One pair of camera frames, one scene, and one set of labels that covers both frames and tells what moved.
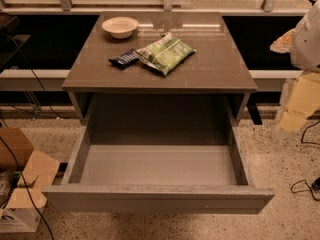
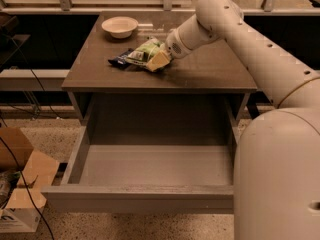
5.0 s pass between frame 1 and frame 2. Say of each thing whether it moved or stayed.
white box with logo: stayed
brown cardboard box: stayed
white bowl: stayed
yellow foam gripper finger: moved
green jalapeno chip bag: moved
